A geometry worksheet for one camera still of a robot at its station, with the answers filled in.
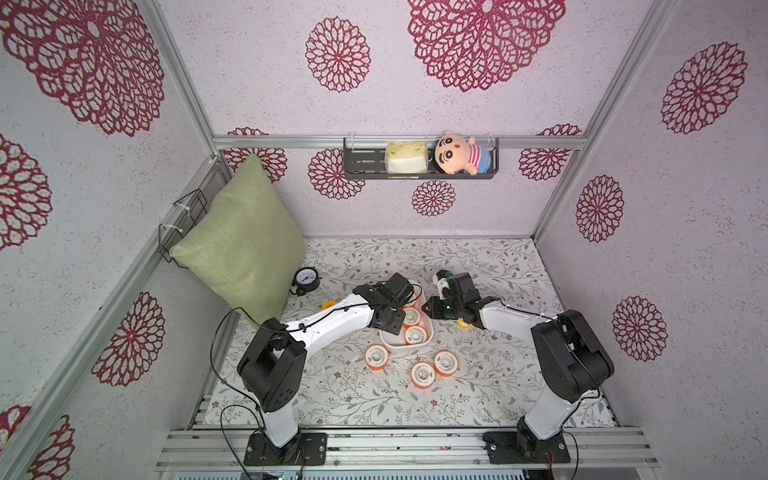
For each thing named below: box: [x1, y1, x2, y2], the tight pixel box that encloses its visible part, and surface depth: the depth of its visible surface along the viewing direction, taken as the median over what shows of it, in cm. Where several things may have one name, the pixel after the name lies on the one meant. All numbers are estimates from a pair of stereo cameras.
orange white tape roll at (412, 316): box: [400, 306, 421, 329], surface depth 97 cm
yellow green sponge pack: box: [384, 141, 429, 174], surface depth 92 cm
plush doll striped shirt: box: [434, 131, 491, 176], surface depth 88 cm
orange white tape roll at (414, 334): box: [402, 323, 427, 345], surface depth 94 cm
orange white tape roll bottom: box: [410, 361, 436, 389], surface depth 86 cm
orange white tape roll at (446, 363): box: [434, 350, 460, 377], surface depth 88 cm
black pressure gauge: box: [289, 266, 322, 297], surface depth 107 cm
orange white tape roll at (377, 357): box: [365, 344, 390, 371], surface depth 89 cm
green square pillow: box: [170, 154, 307, 326], surface depth 82 cm
